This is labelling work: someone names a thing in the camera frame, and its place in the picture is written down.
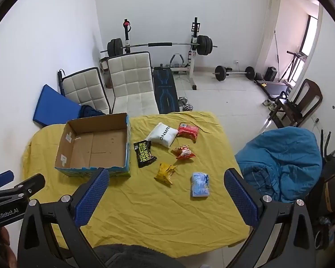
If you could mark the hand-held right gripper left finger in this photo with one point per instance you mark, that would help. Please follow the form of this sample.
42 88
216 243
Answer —
91 199

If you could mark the cardboard box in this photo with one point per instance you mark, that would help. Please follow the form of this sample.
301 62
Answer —
100 148

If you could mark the dark blue cloth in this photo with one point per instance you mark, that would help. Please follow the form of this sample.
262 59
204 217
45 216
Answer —
90 111

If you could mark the black blue weight bench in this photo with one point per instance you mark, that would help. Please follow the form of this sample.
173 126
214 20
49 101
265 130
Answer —
164 89

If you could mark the blue white snack packet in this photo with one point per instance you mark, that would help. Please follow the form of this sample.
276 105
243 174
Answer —
200 185

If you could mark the metal pole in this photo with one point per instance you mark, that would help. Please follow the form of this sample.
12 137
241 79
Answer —
277 50

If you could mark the red orange snack packet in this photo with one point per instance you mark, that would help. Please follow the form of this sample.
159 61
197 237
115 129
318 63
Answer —
183 152

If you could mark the blue folding mat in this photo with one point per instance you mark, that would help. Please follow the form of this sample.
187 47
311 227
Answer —
53 106

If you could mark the dark wooden chair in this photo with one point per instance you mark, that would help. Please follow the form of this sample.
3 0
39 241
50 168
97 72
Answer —
310 95

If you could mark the white foam bag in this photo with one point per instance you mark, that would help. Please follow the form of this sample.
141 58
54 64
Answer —
162 135

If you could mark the small white padded chair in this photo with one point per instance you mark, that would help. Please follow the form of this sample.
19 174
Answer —
83 89

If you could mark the blue quilt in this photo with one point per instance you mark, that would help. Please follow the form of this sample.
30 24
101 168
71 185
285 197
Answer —
284 156

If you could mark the pair of white shoes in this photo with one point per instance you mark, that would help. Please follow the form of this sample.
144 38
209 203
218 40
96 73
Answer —
268 103

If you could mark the chrome dumbbell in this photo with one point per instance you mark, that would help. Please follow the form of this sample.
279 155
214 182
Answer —
183 100
188 107

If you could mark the long barbell with black plates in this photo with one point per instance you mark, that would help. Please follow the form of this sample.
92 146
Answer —
159 44

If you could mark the short barbell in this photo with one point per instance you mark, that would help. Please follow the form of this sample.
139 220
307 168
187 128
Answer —
220 73

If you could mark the treadmill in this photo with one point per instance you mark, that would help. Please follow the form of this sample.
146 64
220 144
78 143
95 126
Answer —
276 88

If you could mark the black air pump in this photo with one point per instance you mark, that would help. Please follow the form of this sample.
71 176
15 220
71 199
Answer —
60 81

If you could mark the black snack bar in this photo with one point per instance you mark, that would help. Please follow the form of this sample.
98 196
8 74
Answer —
143 153

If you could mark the yellow tablecloth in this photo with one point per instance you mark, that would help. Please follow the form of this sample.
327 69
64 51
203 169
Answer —
148 215

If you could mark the black backpack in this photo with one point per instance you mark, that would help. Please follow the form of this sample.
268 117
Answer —
328 189

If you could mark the black speaker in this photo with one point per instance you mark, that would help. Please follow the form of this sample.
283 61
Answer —
271 74

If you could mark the yellow snack packet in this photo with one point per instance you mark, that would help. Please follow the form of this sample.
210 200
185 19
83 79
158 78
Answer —
164 173

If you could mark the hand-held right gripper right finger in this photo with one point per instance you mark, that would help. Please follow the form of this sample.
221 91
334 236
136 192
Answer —
241 199

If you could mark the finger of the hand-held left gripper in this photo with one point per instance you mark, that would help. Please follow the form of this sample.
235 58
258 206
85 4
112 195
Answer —
22 187
2 178

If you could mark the large white padded chair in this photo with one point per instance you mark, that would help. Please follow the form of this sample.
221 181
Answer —
131 81

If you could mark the white barbell rack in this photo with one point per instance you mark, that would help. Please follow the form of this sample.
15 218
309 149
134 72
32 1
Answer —
192 61

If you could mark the small brown carton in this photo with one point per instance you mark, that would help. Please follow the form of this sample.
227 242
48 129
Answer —
103 72

